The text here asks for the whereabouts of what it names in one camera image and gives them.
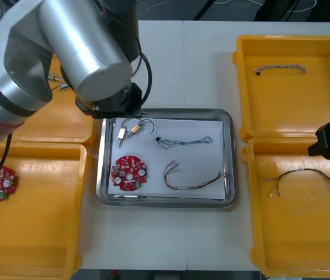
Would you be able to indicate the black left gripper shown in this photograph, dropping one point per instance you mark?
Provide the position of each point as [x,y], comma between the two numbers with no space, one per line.
[115,105]

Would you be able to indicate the round red circuit board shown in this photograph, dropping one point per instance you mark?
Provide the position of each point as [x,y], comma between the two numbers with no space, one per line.
[5,186]
[121,170]

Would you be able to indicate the silver and black left arm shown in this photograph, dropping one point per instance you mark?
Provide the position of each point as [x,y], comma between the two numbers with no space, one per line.
[80,43]

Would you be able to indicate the yellow-orange plastic bin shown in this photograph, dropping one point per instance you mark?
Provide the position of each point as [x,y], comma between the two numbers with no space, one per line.
[284,102]
[59,125]
[36,227]
[299,233]

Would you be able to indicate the steel tray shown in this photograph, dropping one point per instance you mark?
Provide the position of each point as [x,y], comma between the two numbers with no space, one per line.
[230,131]

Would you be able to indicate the black stand leg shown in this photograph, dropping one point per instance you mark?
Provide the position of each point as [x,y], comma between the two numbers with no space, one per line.
[204,10]

